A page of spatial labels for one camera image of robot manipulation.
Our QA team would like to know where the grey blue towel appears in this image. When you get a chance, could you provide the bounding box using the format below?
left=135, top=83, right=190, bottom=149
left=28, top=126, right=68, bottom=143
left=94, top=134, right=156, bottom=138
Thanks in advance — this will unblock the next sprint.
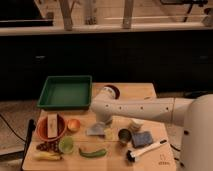
left=86, top=122, right=106, bottom=136

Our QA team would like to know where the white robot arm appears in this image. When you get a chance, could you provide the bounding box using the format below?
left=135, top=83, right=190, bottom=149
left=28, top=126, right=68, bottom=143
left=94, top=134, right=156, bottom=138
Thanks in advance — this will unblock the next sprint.
left=91, top=86, right=213, bottom=171

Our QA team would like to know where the small metal cup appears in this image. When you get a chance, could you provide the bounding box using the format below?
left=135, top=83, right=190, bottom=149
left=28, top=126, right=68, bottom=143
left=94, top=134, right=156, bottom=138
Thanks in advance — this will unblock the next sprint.
left=118, top=129, right=132, bottom=144

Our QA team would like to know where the green pepper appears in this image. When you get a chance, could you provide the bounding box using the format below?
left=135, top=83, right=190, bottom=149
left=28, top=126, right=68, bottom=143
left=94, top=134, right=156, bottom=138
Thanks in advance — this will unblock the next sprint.
left=79, top=148, right=107, bottom=158

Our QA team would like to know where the clear plastic cup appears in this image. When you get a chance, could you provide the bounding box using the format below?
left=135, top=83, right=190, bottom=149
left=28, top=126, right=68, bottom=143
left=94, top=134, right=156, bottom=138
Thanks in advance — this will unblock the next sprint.
left=129, top=118, right=144, bottom=132

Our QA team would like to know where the blue sponge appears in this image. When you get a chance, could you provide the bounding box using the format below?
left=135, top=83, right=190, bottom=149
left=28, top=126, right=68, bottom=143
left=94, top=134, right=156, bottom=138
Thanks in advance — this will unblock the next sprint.
left=132, top=131, right=153, bottom=148

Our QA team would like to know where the small orange cup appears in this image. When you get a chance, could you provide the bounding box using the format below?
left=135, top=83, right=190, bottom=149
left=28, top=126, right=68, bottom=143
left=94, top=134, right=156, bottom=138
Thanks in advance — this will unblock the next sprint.
left=67, top=119, right=81, bottom=132

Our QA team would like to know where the dark purple bowl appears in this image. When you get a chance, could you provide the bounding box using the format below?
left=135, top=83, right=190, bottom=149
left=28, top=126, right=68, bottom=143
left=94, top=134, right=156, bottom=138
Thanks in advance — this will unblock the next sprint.
left=106, top=85, right=120, bottom=99

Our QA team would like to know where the wooden block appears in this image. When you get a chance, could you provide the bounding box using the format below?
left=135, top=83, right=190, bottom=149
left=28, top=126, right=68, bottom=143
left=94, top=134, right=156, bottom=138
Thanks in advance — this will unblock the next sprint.
left=47, top=114, right=58, bottom=138

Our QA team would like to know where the dark grape bunch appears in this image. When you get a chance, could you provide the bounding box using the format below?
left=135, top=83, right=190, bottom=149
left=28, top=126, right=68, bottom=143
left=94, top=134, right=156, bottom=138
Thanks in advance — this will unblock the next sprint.
left=36, top=142, right=59, bottom=153

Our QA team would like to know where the green plastic tray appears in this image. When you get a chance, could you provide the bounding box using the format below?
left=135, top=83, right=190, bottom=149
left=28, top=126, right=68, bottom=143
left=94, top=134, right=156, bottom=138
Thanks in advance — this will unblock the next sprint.
left=37, top=75, right=92, bottom=110

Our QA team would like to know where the yellow banana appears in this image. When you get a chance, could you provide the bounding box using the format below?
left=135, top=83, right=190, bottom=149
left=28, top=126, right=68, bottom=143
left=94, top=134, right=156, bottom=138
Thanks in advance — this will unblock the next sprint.
left=34, top=152, right=62, bottom=161

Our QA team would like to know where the white handled brush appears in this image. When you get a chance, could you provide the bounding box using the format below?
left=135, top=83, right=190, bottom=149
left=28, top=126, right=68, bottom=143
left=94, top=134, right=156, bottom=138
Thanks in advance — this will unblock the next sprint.
left=126, top=139, right=167, bottom=162

